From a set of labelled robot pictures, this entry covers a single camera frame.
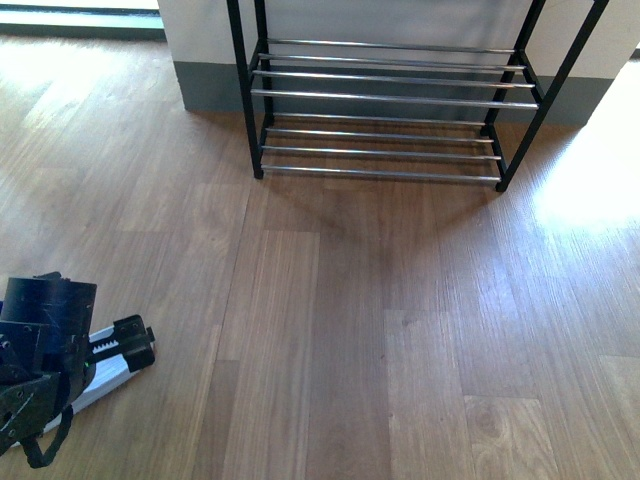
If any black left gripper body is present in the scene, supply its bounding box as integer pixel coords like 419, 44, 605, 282
1, 272, 97, 453

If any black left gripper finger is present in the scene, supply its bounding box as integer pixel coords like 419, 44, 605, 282
87, 315, 155, 373

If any light blue slipper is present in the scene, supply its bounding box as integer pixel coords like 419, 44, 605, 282
39, 322, 157, 431

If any black metal shoe rack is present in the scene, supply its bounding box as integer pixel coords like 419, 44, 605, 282
226, 1, 608, 192

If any dark window frame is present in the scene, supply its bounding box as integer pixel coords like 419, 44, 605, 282
1, 1, 166, 41

